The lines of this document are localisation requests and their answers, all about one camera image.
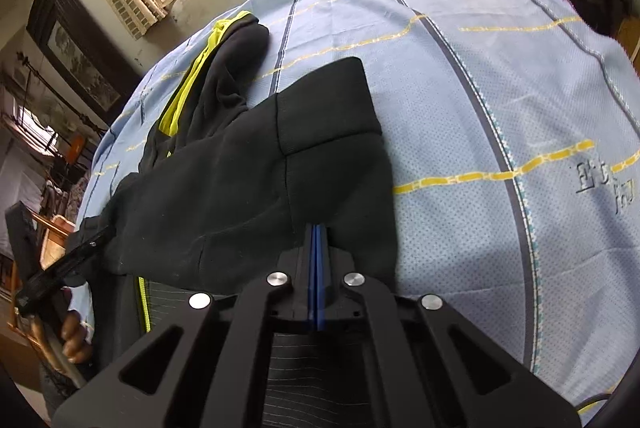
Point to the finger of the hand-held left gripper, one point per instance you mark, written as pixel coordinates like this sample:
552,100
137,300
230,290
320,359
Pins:
92,245

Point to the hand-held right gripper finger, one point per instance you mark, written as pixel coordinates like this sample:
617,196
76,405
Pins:
321,258
312,258

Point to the black jacket with yellow trim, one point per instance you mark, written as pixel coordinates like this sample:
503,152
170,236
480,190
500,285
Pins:
240,168

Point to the person's left hand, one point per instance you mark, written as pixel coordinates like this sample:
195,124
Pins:
75,338

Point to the wooden furniture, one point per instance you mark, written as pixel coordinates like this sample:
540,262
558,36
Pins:
50,238

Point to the light blue checked bedsheet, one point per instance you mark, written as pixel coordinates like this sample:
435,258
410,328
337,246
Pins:
450,108

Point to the dark framed picture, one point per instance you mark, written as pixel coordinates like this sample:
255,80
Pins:
70,43

